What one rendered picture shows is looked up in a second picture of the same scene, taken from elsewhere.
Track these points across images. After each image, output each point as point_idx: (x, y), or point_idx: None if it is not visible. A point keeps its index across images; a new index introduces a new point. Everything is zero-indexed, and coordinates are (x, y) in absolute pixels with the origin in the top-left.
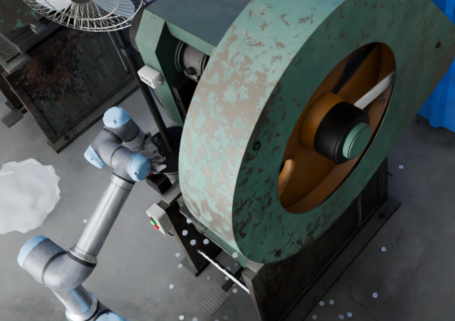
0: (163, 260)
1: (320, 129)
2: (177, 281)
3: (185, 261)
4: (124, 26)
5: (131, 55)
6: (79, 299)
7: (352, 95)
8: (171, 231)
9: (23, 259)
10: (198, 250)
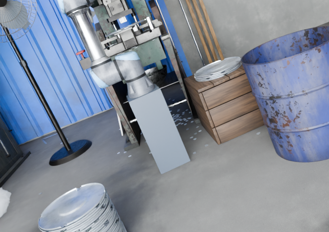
0: (112, 158)
1: None
2: (130, 153)
3: (126, 146)
4: (23, 34)
5: (28, 66)
6: (99, 40)
7: None
8: (104, 155)
9: None
10: (129, 121)
